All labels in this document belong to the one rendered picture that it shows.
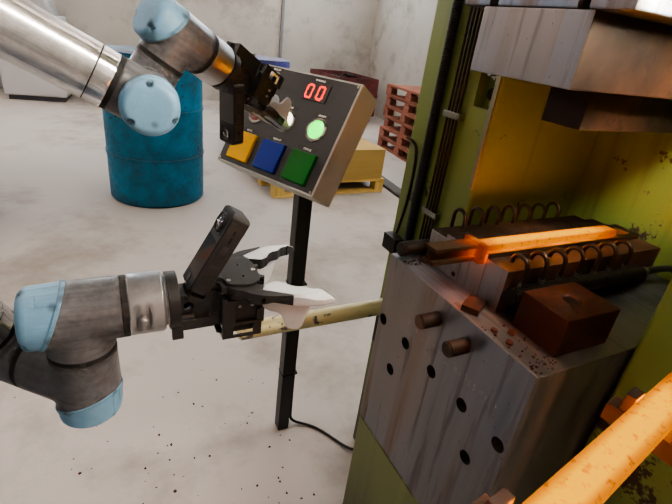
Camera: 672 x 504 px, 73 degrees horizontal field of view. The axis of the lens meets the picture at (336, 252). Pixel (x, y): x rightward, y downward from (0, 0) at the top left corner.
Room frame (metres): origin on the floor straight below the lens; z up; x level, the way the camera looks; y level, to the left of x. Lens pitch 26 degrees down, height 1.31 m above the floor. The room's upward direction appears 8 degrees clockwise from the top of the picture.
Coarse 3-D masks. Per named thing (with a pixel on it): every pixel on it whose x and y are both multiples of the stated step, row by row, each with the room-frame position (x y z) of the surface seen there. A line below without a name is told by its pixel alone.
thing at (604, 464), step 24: (648, 408) 0.32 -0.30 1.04; (624, 432) 0.29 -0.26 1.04; (648, 432) 0.29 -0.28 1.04; (576, 456) 0.25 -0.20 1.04; (600, 456) 0.26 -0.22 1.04; (624, 456) 0.26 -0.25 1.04; (552, 480) 0.23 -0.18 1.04; (576, 480) 0.23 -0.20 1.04; (600, 480) 0.23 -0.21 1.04; (624, 480) 0.26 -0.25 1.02
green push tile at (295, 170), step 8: (296, 152) 1.04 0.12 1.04; (304, 152) 1.03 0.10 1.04; (288, 160) 1.04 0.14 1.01; (296, 160) 1.03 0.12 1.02; (304, 160) 1.02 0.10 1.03; (312, 160) 1.01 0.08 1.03; (288, 168) 1.03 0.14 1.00; (296, 168) 1.01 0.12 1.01; (304, 168) 1.00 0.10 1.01; (312, 168) 1.00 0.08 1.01; (280, 176) 1.02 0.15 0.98; (288, 176) 1.01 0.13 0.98; (296, 176) 1.00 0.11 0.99; (304, 176) 0.99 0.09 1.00; (304, 184) 0.99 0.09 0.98
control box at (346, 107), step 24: (288, 72) 1.20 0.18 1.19; (288, 96) 1.16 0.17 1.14; (312, 96) 1.12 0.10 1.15; (336, 96) 1.09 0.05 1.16; (360, 96) 1.07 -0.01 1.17; (312, 120) 1.08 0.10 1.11; (336, 120) 1.05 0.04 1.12; (360, 120) 1.08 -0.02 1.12; (288, 144) 1.07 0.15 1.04; (312, 144) 1.04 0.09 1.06; (336, 144) 1.02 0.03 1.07; (240, 168) 1.11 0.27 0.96; (336, 168) 1.02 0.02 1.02; (312, 192) 0.97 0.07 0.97
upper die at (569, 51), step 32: (480, 32) 0.82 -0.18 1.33; (512, 32) 0.76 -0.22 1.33; (544, 32) 0.71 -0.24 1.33; (576, 32) 0.66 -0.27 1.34; (608, 32) 0.67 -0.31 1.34; (640, 32) 0.70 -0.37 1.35; (480, 64) 0.80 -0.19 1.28; (512, 64) 0.74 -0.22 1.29; (544, 64) 0.69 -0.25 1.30; (576, 64) 0.65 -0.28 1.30; (608, 64) 0.68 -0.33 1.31; (640, 64) 0.71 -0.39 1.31; (640, 96) 0.73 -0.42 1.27
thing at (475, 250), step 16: (448, 240) 0.70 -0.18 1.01; (464, 240) 0.71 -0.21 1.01; (480, 240) 0.73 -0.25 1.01; (496, 240) 0.74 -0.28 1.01; (512, 240) 0.75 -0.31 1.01; (528, 240) 0.76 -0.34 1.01; (544, 240) 0.77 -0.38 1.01; (560, 240) 0.80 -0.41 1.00; (432, 256) 0.66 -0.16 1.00; (448, 256) 0.68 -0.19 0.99; (464, 256) 0.69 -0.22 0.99; (480, 256) 0.69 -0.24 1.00
